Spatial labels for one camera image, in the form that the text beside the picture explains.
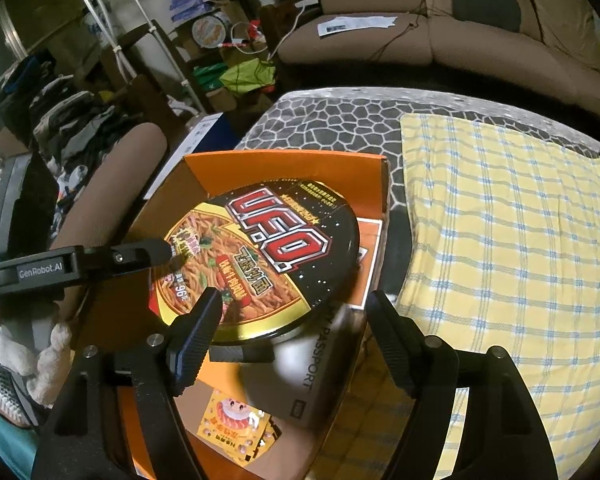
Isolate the teal cloth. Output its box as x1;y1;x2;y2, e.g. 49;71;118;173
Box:
0;390;41;480

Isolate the grey knit shoe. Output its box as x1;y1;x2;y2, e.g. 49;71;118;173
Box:
0;352;41;428

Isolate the stack of blue boxes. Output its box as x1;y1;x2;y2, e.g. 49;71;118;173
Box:
169;0;218;23

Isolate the dark cushion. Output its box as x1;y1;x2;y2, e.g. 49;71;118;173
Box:
450;0;523;36

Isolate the brown padded chair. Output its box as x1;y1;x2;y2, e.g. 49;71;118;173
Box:
50;122;168;321

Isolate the orange and white drive box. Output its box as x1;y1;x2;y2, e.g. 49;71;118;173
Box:
240;300;368;431

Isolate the brown sofa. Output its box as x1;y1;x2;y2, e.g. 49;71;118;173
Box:
275;0;600;126

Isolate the orange sticker packet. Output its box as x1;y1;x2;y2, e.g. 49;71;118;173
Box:
196;390;281;468

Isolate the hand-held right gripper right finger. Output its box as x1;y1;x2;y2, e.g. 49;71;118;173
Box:
366;290;553;480

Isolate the orange card pack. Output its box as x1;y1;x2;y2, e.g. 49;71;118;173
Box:
352;217;384;311

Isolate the orange cardboard box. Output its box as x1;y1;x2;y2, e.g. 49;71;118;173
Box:
75;150;391;480

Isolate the blue and white box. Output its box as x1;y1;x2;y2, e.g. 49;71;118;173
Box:
145;112;241;201

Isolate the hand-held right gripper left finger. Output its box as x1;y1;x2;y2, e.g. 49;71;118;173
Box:
32;287;226;480

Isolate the yellow checked cloth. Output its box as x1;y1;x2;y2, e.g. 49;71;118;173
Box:
300;112;600;480

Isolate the round tin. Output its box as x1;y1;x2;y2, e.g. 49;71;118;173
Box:
192;14;228;48

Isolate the white plush toy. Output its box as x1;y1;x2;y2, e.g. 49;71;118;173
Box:
0;322;73;406

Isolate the white paper sheet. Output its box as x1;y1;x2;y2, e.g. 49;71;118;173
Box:
317;14;398;38

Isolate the green bag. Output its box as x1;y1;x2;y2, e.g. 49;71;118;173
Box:
220;57;276;96

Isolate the white pipe rack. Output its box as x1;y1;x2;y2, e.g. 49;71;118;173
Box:
62;0;206;116

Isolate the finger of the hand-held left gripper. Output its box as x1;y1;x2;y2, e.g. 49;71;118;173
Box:
80;238;172;282

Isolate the instant noodle bowl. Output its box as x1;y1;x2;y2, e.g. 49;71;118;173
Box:
147;177;363;346

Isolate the brown cushion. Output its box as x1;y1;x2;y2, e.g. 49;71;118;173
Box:
517;0;600;76

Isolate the pile of clothes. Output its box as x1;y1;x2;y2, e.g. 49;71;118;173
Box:
0;55;126;161

